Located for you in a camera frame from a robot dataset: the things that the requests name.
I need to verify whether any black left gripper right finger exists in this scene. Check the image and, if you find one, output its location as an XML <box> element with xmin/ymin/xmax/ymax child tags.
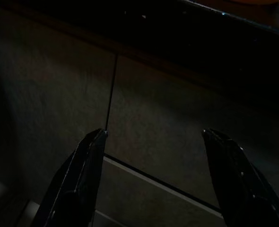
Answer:
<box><xmin>201</xmin><ymin>128</ymin><xmax>279</xmax><ymax>227</ymax></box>

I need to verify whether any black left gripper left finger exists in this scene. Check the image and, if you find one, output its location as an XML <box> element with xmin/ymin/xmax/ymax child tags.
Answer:
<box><xmin>34</xmin><ymin>128</ymin><xmax>109</xmax><ymax>227</ymax></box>

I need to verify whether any grey stone-look drawer front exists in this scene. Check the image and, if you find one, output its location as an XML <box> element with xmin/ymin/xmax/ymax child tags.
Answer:
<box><xmin>105</xmin><ymin>53</ymin><xmax>279</xmax><ymax>213</ymax></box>
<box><xmin>92</xmin><ymin>210</ymin><xmax>225</xmax><ymax>227</ymax></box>
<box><xmin>94</xmin><ymin>155</ymin><xmax>224</xmax><ymax>218</ymax></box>

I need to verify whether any grey stone-look cabinet door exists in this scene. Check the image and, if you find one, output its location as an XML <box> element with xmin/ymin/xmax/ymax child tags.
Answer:
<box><xmin>0</xmin><ymin>9</ymin><xmax>118</xmax><ymax>227</ymax></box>

